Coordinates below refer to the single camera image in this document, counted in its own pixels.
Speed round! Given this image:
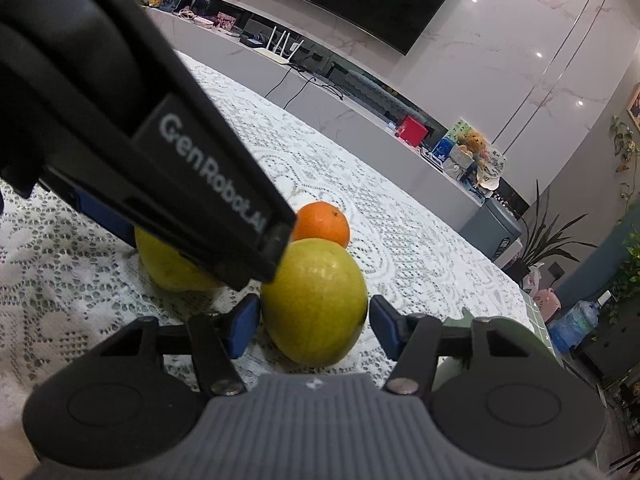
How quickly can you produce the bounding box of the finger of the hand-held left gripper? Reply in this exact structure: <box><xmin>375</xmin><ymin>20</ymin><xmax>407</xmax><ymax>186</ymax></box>
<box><xmin>74</xmin><ymin>185</ymin><xmax>137</xmax><ymax>250</ymax></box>
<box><xmin>125</xmin><ymin>200</ymin><xmax>291</xmax><ymax>292</ymax></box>

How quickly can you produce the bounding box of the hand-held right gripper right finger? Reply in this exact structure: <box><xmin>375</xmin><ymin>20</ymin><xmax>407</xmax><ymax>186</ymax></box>
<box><xmin>369</xmin><ymin>295</ymin><xmax>532</xmax><ymax>396</ymax></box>

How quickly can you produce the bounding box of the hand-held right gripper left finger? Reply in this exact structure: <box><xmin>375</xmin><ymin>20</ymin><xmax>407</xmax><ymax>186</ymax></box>
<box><xmin>97</xmin><ymin>294</ymin><xmax>261</xmax><ymax>396</ymax></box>

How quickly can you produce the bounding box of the yellow lemon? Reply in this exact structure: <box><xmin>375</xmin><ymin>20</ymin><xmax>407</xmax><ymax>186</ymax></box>
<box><xmin>134</xmin><ymin>225</ymin><xmax>228</xmax><ymax>293</ymax></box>

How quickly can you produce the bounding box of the yellow-green lemon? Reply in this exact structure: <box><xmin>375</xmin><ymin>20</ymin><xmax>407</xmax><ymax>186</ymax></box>
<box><xmin>261</xmin><ymin>238</ymin><xmax>370</xmax><ymax>367</ymax></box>

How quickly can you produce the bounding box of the orange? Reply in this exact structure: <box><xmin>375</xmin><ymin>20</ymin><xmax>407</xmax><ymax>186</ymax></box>
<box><xmin>290</xmin><ymin>201</ymin><xmax>351</xmax><ymax>250</ymax></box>

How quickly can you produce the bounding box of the white lace tablecloth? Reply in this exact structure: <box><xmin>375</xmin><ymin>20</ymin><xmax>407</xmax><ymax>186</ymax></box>
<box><xmin>0</xmin><ymin>50</ymin><xmax>532</xmax><ymax>466</ymax></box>

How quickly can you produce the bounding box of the grey trash bin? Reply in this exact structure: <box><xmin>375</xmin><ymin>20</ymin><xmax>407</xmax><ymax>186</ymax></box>
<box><xmin>459</xmin><ymin>195</ymin><xmax>525</xmax><ymax>262</ymax></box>

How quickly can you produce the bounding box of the white plastic bag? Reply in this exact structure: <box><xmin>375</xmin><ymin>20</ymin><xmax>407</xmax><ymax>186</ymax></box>
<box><xmin>522</xmin><ymin>262</ymin><xmax>547</xmax><ymax>292</ymax></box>

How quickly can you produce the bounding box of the pink heater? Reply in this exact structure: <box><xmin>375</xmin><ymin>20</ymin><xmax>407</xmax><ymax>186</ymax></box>
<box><xmin>533</xmin><ymin>287</ymin><xmax>563</xmax><ymax>324</ymax></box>

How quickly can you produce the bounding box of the grey marble television cabinet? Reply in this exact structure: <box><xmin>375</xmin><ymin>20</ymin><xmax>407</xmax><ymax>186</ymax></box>
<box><xmin>145</xmin><ymin>4</ymin><xmax>532</xmax><ymax>223</ymax></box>

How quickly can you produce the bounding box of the long-leaf potted plant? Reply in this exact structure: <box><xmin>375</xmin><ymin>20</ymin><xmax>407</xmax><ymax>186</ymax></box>
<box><xmin>514</xmin><ymin>179</ymin><xmax>601</xmax><ymax>287</ymax></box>

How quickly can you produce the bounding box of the white router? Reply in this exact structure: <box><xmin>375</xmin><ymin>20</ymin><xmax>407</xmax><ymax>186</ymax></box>
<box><xmin>256</xmin><ymin>29</ymin><xmax>307</xmax><ymax>65</ymax></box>

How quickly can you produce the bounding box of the blue water bottle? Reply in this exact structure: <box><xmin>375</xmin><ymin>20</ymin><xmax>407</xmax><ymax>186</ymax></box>
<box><xmin>549</xmin><ymin>299</ymin><xmax>602</xmax><ymax>352</ymax></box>

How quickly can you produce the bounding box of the red box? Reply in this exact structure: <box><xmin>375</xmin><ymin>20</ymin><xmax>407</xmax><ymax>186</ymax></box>
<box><xmin>394</xmin><ymin>115</ymin><xmax>431</xmax><ymax>148</ymax></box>

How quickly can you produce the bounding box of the brown teddy bear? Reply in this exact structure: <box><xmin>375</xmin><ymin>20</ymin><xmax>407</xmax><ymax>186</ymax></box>
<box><xmin>459</xmin><ymin>130</ymin><xmax>487</xmax><ymax>155</ymax></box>

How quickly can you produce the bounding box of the climbing vine plant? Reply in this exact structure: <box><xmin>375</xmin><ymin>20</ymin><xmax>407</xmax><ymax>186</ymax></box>
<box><xmin>609</xmin><ymin>115</ymin><xmax>640</xmax><ymax>213</ymax></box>

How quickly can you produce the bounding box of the black cable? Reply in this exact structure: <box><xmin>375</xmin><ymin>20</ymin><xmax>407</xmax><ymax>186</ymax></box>
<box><xmin>264</xmin><ymin>62</ymin><xmax>353</xmax><ymax>102</ymax></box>

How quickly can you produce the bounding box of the wall picture frame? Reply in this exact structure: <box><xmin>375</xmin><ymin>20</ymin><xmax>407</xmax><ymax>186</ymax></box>
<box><xmin>625</xmin><ymin>84</ymin><xmax>640</xmax><ymax>133</ymax></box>

